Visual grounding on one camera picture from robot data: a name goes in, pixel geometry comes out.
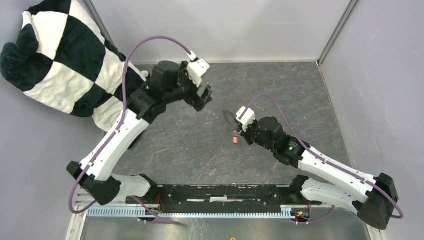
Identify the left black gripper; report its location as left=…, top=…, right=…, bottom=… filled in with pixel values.
left=164, top=62, right=213, bottom=112

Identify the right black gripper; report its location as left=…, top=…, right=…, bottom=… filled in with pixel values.
left=236, top=119, right=276, bottom=153

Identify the key with red tag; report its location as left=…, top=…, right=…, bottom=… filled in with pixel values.
left=231, top=135, right=239, bottom=145

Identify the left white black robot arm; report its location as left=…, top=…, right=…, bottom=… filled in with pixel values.
left=66, top=58, right=212, bottom=206

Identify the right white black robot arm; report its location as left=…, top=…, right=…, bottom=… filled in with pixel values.
left=235, top=117, right=399, bottom=230

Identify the black white checkered blanket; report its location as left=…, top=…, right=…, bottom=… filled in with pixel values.
left=0, top=0, right=149, bottom=132

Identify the silver toothed metal strip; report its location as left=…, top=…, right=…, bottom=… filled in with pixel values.
left=86, top=204, right=312, bottom=220

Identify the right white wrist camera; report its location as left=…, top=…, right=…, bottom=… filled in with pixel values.
left=235, top=106, right=256, bottom=130

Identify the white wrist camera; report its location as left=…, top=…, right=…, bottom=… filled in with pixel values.
left=186, top=51, right=211, bottom=88
left=235, top=106, right=256, bottom=130

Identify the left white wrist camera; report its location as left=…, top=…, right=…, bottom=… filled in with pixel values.
left=186, top=51, right=211, bottom=88

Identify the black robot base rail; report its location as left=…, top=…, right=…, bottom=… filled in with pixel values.
left=138, top=175, right=321, bottom=214

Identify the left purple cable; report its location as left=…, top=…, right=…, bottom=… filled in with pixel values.
left=68, top=35, right=196, bottom=215

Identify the purple cable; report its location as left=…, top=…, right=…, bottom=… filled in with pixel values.
left=68, top=35, right=196, bottom=215
left=241, top=93, right=405, bottom=220

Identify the left aluminium corner post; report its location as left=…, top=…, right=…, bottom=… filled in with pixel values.
left=81, top=0, right=115, bottom=46

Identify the aluminium corner post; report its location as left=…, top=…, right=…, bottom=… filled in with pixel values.
left=81, top=0, right=115, bottom=46
left=316, top=0, right=360, bottom=67

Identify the right aluminium corner post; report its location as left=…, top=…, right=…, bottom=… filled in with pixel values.
left=316, top=0, right=360, bottom=67

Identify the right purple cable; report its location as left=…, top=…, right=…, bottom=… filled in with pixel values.
left=241, top=93, right=405, bottom=220

